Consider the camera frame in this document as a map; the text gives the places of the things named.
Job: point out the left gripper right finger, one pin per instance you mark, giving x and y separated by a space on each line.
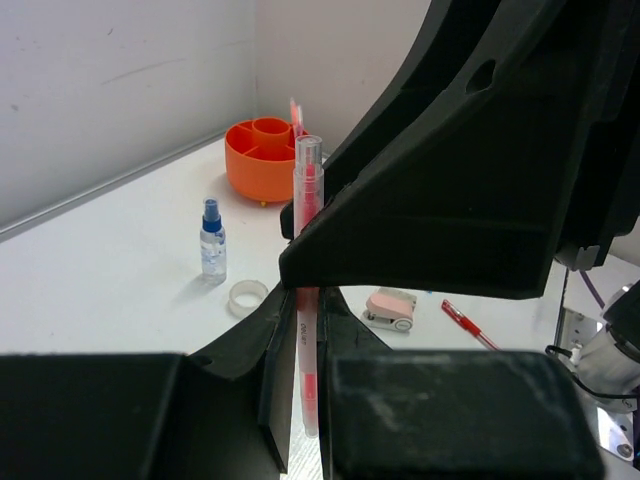
443 414

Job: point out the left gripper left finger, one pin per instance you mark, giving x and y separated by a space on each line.
223 412

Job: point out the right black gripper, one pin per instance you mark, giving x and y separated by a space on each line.
529 145

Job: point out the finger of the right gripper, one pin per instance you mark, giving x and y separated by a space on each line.
425 250
380 150

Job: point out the red gel pen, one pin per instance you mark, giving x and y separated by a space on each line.
468 325

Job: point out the thin pink pen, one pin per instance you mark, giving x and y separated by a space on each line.
308 202

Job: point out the red pink barrel pen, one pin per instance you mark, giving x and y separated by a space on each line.
296 118

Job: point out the pink white stapler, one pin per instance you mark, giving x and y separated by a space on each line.
390 309

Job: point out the clear tape roll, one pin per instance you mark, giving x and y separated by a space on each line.
245 297

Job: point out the blue cap spray bottle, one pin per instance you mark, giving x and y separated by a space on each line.
213 243

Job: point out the orange round pen holder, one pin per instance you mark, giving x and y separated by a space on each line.
260 159

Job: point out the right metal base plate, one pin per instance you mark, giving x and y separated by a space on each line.
606 374

